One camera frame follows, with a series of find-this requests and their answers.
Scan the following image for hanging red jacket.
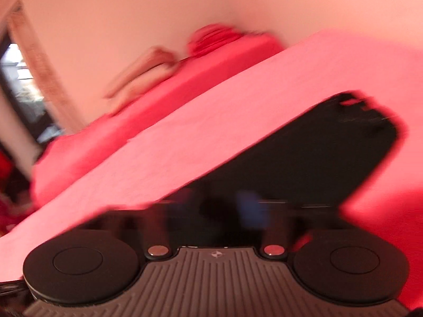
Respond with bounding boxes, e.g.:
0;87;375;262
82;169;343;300
0;150;35;230

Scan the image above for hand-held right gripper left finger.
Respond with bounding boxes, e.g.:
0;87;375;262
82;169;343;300
76;193;236;260

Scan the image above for pink patterned curtain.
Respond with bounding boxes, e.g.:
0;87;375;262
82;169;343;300
6;1;85;134

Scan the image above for pink bed blanket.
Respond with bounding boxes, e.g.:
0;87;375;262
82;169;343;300
0;29;423;304

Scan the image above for red bed sheet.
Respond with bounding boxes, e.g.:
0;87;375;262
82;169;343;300
31;33;287;207

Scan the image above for dark framed window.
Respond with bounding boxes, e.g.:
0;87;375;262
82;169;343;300
0;35;65;144

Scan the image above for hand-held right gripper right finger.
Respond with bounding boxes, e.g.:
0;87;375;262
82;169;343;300
236;190;341;260

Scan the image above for folded red blanket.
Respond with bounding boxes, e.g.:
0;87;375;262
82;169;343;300
187;23;247;57

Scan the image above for black pants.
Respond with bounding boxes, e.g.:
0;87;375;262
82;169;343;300
155;90;408;235

